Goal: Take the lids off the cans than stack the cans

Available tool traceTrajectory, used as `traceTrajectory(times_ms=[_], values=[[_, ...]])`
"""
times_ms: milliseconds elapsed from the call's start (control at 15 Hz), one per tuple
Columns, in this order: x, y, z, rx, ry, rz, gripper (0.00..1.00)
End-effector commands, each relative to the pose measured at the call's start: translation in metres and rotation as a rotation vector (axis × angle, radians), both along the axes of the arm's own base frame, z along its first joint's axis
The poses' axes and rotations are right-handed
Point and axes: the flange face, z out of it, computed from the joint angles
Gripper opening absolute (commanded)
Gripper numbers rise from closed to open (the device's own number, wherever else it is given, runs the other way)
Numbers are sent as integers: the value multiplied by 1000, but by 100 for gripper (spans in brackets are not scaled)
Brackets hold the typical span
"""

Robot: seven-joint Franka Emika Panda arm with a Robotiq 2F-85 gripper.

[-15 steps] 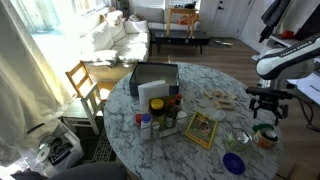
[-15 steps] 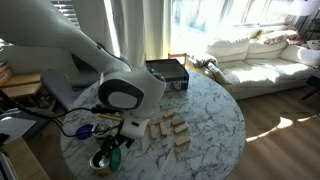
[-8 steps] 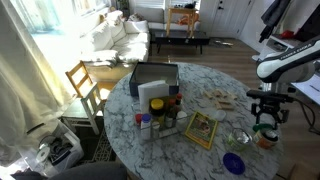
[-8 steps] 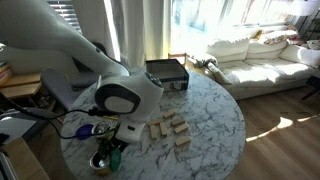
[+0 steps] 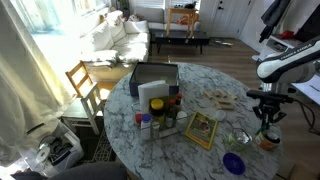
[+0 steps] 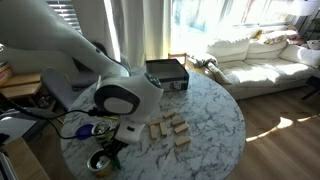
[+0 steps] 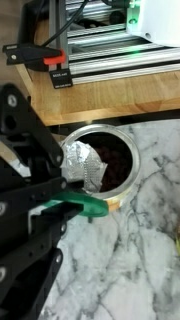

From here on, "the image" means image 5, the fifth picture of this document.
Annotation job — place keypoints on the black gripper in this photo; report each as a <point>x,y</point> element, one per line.
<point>269,110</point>

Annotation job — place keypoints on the green plastic can lid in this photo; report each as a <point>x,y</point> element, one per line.
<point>260,132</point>

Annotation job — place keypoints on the orange label tin can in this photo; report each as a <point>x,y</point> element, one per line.
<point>268,143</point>

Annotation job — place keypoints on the blue plastic can lid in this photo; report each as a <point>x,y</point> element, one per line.
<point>234,163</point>

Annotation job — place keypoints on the white napkin stack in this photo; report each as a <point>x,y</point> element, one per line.
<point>151,93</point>

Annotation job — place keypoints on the clear glass cup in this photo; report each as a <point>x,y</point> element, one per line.
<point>240,140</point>

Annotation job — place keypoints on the light wooden block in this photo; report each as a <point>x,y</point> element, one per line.
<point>225,107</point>
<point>209,94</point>
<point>232,96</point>
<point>218,92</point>
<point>224,100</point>

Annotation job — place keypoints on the white TV cabinet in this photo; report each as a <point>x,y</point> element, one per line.
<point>310,89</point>

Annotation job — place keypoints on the yellow framed picture book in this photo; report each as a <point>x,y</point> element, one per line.
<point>201,130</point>

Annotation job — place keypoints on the white lid jar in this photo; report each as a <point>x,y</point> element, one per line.
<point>181,116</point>

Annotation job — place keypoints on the red object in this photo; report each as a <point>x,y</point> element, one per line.
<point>286,34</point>

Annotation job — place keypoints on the slim bottle red cap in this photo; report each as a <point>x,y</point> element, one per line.
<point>179,100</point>

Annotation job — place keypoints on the dark sauce bottle red cap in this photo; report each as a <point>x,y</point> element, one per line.
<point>171,111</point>

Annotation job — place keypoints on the black television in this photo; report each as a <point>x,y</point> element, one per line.
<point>311,26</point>

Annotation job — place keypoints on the dark hanging jacket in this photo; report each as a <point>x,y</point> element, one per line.
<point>273,16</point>

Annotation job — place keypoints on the glass shaker metal top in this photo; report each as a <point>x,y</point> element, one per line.
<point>155,128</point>

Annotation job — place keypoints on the yellow lid jar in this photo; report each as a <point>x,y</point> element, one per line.
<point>157,105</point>

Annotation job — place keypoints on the white door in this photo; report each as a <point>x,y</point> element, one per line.
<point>226,18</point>

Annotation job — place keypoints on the black coffee table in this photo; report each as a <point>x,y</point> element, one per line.
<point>180,39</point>

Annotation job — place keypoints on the white bottle blue cap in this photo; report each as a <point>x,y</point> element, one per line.
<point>146,128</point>

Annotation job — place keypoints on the dark blue cardboard box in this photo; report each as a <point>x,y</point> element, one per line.
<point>153,71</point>

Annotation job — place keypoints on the small red cap jar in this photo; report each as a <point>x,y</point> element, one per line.
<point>138,118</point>

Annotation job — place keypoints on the orange toy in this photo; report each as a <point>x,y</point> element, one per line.
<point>185,20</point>

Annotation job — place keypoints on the yellow wooden side table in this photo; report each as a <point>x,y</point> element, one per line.
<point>180,10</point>

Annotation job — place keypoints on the white sectional sofa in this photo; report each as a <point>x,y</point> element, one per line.
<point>130,43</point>

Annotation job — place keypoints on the black patterned rug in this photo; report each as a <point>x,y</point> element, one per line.
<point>101,150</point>

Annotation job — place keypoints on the floral throw pillow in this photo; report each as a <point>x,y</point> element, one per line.
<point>136,17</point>

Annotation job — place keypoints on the white wooden stool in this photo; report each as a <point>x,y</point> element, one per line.
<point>87,103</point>

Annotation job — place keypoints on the grey upholstered chair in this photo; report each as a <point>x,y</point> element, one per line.
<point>90,171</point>

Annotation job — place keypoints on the green house plant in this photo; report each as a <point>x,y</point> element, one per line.
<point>124,5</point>

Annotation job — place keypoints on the yellow wooden chair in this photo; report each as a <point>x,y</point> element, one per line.
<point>78,78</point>

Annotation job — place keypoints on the clear plastic storage bin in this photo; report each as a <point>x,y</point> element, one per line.
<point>63,153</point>

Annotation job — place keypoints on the silver compact disc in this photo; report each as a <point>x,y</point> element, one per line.
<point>42,154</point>

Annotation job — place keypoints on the cream window curtain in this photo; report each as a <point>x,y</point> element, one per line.
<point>23,83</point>

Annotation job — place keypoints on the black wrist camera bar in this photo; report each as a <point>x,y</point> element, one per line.
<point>270,96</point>

